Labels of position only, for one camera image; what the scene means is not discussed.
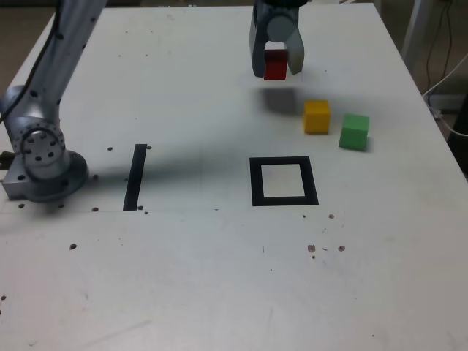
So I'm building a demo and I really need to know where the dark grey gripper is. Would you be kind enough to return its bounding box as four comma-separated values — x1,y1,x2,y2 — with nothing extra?
248,0,306,78

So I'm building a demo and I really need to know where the red cube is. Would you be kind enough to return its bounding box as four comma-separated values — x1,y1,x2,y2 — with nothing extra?
263,49,290,81

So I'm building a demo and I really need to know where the green cube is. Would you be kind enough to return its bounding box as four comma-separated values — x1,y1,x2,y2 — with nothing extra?
338,113,370,151

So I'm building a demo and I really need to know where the black hanging cable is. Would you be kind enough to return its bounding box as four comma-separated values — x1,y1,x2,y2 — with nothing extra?
425,0,454,98

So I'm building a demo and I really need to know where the white cable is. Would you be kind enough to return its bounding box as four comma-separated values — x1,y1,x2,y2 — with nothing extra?
422,53,468,137

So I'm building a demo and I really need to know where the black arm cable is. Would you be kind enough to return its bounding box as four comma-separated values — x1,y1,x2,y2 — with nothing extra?
0,0,65,124

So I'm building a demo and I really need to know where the yellow cube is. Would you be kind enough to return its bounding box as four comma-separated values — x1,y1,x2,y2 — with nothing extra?
303,99,332,135

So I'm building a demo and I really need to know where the black tape strip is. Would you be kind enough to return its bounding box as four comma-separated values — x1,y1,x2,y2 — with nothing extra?
123,143,148,212

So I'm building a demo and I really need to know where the black tape square outline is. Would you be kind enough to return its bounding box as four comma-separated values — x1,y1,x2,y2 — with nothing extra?
249,156,320,208

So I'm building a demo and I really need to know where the white stand post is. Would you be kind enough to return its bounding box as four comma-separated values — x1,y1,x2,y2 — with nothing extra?
401,0,434,70

